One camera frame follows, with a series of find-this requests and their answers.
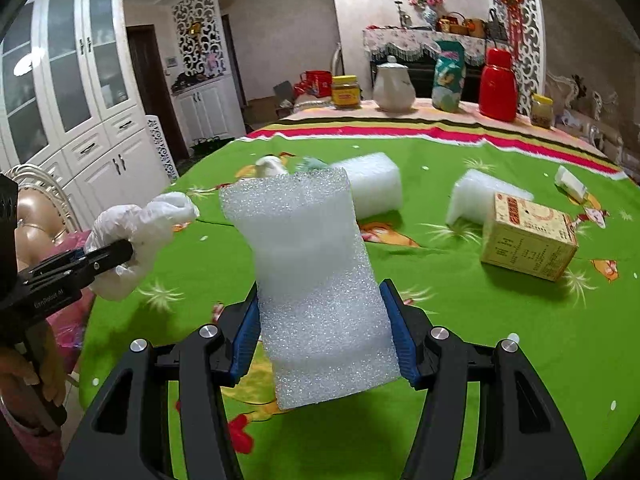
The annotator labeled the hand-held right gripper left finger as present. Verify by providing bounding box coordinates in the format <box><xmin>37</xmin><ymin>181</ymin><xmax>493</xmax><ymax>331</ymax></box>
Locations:
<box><xmin>59</xmin><ymin>285</ymin><xmax>262</xmax><ymax>480</ymax></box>

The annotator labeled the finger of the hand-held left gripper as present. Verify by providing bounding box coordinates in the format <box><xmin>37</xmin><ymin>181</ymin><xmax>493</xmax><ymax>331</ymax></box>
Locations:
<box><xmin>30</xmin><ymin>239</ymin><xmax>136</xmax><ymax>293</ymax></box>
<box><xmin>17</xmin><ymin>249</ymin><xmax>93</xmax><ymax>282</ymax></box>

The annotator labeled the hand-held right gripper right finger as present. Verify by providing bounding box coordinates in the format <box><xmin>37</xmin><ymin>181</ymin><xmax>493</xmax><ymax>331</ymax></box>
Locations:
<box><xmin>379</xmin><ymin>279</ymin><xmax>588</xmax><ymax>480</ymax></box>

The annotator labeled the pink lined trash bin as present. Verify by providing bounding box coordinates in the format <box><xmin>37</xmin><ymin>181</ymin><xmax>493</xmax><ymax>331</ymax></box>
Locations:
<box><xmin>47</xmin><ymin>230</ymin><xmax>98</xmax><ymax>376</ymax></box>

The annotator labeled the white plastic bag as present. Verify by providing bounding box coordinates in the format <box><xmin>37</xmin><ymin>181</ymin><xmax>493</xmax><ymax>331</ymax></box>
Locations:
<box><xmin>84</xmin><ymin>192</ymin><xmax>201</xmax><ymax>303</ymax></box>

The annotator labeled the white foam sheet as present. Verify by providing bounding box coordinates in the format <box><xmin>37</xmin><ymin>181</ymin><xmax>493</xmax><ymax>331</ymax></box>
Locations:
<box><xmin>219</xmin><ymin>166</ymin><xmax>403</xmax><ymax>411</ymax></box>

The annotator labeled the beige carton box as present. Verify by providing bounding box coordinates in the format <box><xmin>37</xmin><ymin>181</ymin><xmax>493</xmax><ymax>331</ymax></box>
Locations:
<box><xmin>480</xmin><ymin>191</ymin><xmax>580</xmax><ymax>282</ymax></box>

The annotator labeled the white foam block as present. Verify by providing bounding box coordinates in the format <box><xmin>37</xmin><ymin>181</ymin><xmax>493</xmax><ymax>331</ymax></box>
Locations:
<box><xmin>331</xmin><ymin>152</ymin><xmax>404</xmax><ymax>219</ymax></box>
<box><xmin>445</xmin><ymin>169</ymin><xmax>536</xmax><ymax>226</ymax></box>

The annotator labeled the white tissue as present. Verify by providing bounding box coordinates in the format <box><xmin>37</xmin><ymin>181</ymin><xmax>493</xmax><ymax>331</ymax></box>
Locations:
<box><xmin>255</xmin><ymin>156</ymin><xmax>291</xmax><ymax>178</ymax></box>

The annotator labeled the person's left forearm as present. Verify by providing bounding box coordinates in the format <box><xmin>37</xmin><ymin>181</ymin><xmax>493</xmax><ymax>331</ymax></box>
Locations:
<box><xmin>0</xmin><ymin>400</ymin><xmax>63</xmax><ymax>480</ymax></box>

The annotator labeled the person's left hand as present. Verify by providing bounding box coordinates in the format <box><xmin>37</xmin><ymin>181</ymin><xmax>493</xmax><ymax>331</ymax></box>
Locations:
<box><xmin>0</xmin><ymin>310</ymin><xmax>68</xmax><ymax>413</ymax></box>

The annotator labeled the ornate tufted leather chair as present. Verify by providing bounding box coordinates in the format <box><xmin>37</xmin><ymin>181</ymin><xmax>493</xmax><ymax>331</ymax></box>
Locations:
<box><xmin>0</xmin><ymin>164</ymin><xmax>83</xmax><ymax>281</ymax></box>

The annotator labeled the green printed tablecloth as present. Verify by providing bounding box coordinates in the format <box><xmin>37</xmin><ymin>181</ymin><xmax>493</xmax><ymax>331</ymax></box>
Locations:
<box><xmin>80</xmin><ymin>97</ymin><xmax>640</xmax><ymax>480</ymax></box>

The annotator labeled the white lattice floor panel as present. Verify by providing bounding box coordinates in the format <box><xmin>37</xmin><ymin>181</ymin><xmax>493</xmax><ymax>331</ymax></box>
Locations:
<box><xmin>145</xmin><ymin>116</ymin><xmax>180</xmax><ymax>183</ymax></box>

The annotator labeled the dark wooden door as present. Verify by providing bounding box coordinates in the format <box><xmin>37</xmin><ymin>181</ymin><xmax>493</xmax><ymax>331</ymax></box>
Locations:
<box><xmin>126</xmin><ymin>25</ymin><xmax>191</xmax><ymax>161</ymax></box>

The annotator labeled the small white cabinet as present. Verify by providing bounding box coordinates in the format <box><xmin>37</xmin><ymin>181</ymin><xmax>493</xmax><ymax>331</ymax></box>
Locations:
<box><xmin>172</xmin><ymin>76</ymin><xmax>246</xmax><ymax>148</ymax></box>

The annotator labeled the tall white glass cabinet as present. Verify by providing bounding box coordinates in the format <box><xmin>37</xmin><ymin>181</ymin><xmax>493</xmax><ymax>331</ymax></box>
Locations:
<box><xmin>0</xmin><ymin>0</ymin><xmax>173</xmax><ymax>221</ymax></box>

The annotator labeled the open cardboard box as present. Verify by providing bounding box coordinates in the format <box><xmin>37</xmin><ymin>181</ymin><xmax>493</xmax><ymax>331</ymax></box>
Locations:
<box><xmin>247</xmin><ymin>81</ymin><xmax>296</xmax><ymax>121</ymax></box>

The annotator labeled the white lattice cabinet screen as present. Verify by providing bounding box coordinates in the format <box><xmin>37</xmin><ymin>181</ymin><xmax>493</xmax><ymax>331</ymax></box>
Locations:
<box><xmin>171</xmin><ymin>0</ymin><xmax>228</xmax><ymax>81</ymax></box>

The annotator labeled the white ceramic teapot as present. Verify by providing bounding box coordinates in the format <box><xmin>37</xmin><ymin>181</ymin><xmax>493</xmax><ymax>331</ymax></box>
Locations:
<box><xmin>372</xmin><ymin>56</ymin><xmax>417</xmax><ymax>112</ymax></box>

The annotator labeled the yellow label jar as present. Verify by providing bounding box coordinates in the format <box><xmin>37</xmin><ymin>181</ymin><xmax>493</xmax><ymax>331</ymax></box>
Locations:
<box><xmin>331</xmin><ymin>75</ymin><xmax>361</xmax><ymax>110</ymax></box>

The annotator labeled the large red gift bag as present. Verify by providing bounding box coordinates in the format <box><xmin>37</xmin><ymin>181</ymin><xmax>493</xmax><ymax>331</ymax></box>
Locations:
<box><xmin>306</xmin><ymin>70</ymin><xmax>333</xmax><ymax>98</ymax></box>

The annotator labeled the small yellow lid jar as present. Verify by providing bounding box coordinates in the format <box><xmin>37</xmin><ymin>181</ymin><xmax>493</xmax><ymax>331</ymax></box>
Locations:
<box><xmin>531</xmin><ymin>93</ymin><xmax>555</xmax><ymax>128</ymax></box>

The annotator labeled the green snack bag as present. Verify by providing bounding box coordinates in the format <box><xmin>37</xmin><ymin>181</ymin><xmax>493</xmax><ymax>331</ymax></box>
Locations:
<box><xmin>432</xmin><ymin>40</ymin><xmax>467</xmax><ymax>112</ymax></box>

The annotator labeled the red thermos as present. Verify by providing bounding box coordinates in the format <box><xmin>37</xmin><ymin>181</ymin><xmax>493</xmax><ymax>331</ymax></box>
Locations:
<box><xmin>478</xmin><ymin>47</ymin><xmax>518</xmax><ymax>122</ymax></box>

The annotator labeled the black piano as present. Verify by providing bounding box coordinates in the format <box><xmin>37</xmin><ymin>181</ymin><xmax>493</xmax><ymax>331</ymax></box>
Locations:
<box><xmin>370</xmin><ymin>52</ymin><xmax>488</xmax><ymax>101</ymax></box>

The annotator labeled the ornate beige armchair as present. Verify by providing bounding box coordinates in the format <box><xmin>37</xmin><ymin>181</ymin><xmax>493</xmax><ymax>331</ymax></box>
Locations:
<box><xmin>545</xmin><ymin>71</ymin><xmax>608</xmax><ymax>128</ymax></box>

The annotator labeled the floral lace piano cloth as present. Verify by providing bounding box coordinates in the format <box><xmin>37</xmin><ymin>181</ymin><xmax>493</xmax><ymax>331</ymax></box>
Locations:
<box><xmin>362</xmin><ymin>27</ymin><xmax>501</xmax><ymax>61</ymax></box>

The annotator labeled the woven basket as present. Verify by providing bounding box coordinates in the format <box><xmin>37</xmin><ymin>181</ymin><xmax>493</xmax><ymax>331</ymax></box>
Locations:
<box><xmin>440</xmin><ymin>11</ymin><xmax>468</xmax><ymax>36</ymax></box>

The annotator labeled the dark handbag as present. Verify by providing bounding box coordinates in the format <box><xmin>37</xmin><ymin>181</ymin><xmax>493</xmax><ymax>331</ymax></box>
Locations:
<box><xmin>487</xmin><ymin>8</ymin><xmax>508</xmax><ymax>43</ymax></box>

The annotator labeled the tall white lattice screen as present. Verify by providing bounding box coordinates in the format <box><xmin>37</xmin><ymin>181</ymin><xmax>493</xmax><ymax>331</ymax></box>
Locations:
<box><xmin>485</xmin><ymin>0</ymin><xmax>548</xmax><ymax>116</ymax></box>

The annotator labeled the flower vase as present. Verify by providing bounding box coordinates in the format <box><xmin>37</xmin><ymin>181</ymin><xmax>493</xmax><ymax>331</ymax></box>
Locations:
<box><xmin>407</xmin><ymin>0</ymin><xmax>446</xmax><ymax>30</ymax></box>

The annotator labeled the red knot wall decoration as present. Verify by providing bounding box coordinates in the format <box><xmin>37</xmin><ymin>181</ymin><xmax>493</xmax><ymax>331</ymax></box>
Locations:
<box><xmin>497</xmin><ymin>0</ymin><xmax>526</xmax><ymax>56</ymax></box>

